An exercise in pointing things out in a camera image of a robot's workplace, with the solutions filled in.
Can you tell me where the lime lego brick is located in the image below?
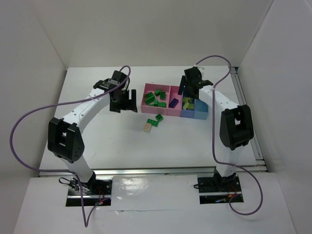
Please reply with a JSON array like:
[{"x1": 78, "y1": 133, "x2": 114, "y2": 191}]
[
  {"x1": 182, "y1": 97, "x2": 193, "y2": 103},
  {"x1": 182, "y1": 102, "x2": 190, "y2": 110},
  {"x1": 187, "y1": 103, "x2": 195, "y2": 110}
]

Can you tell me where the purple lego brick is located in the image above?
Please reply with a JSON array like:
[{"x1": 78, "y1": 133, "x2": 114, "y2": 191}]
[{"x1": 169, "y1": 98, "x2": 179, "y2": 109}]

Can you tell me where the green lego brick small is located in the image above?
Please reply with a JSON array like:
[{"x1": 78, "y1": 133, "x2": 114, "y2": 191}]
[{"x1": 158, "y1": 102, "x2": 167, "y2": 108}]

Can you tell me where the green long lego brick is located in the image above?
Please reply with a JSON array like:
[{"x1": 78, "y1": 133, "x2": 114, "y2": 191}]
[{"x1": 145, "y1": 96, "x2": 155, "y2": 105}]

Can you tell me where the large pink container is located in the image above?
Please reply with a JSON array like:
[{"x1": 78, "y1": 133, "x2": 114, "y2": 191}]
[{"x1": 140, "y1": 83, "x2": 171, "y2": 116}]

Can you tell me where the tan lego brick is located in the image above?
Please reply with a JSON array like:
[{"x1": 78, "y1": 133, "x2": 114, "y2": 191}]
[{"x1": 144, "y1": 123, "x2": 152, "y2": 133}]

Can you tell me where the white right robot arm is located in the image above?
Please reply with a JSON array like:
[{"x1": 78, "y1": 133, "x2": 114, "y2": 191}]
[{"x1": 178, "y1": 66, "x2": 254, "y2": 192}]

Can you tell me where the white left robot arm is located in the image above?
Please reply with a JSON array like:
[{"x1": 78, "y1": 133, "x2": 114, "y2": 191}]
[{"x1": 47, "y1": 89, "x2": 137, "y2": 193}]

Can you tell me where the green lego near containers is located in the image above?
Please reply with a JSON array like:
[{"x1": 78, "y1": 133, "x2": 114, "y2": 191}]
[{"x1": 156, "y1": 114, "x2": 163, "y2": 122}]

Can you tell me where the small pink container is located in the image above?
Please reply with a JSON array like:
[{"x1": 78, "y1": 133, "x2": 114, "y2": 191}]
[{"x1": 168, "y1": 86, "x2": 182, "y2": 117}]

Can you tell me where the light blue container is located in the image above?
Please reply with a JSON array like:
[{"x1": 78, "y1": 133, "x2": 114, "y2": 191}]
[{"x1": 194, "y1": 99, "x2": 209, "y2": 120}]

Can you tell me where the purple blue container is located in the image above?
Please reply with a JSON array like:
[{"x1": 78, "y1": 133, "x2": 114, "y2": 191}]
[{"x1": 180, "y1": 93, "x2": 195, "y2": 118}]

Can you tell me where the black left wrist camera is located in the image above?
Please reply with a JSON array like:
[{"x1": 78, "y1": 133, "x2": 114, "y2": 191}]
[{"x1": 93, "y1": 70, "x2": 128, "y2": 93}]

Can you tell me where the aluminium rail right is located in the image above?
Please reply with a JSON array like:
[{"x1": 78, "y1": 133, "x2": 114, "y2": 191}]
[{"x1": 231, "y1": 67, "x2": 266, "y2": 167}]

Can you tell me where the aluminium rail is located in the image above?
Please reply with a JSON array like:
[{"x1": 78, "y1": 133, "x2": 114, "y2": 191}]
[
  {"x1": 39, "y1": 165, "x2": 267, "y2": 177},
  {"x1": 231, "y1": 67, "x2": 266, "y2": 167}
]

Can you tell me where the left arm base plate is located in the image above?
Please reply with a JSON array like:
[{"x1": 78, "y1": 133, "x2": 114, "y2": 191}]
[{"x1": 58, "y1": 177, "x2": 113, "y2": 207}]

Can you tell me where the aluminium rail front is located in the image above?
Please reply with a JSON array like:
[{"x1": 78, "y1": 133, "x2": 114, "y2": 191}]
[{"x1": 39, "y1": 165, "x2": 267, "y2": 177}]

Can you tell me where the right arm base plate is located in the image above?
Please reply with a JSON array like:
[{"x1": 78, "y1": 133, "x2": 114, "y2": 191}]
[{"x1": 193, "y1": 176, "x2": 244, "y2": 204}]

